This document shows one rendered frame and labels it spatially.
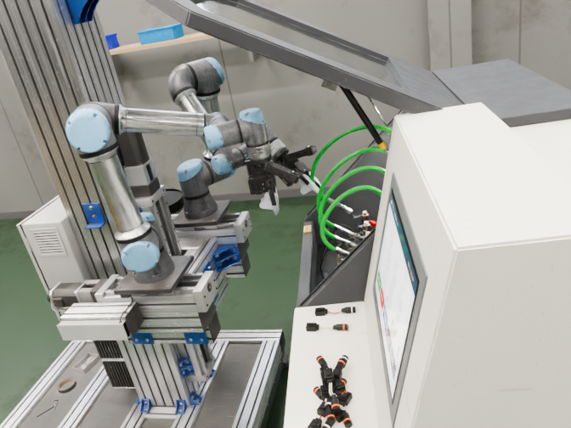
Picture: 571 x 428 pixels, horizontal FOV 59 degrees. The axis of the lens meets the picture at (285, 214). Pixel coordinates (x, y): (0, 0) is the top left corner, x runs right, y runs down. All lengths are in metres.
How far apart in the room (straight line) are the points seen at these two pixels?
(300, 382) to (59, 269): 1.22
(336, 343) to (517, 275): 0.79
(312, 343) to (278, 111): 3.38
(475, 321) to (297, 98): 3.91
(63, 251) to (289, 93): 2.89
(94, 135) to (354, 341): 0.93
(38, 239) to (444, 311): 1.74
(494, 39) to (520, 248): 3.78
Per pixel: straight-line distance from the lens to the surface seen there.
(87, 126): 1.55
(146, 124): 1.69
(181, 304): 1.89
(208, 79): 2.11
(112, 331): 1.92
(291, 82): 4.57
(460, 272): 0.76
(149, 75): 4.98
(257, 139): 1.60
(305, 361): 1.44
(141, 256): 1.67
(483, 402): 0.92
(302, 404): 1.33
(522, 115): 1.46
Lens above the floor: 1.92
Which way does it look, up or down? 25 degrees down
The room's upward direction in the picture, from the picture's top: 11 degrees counter-clockwise
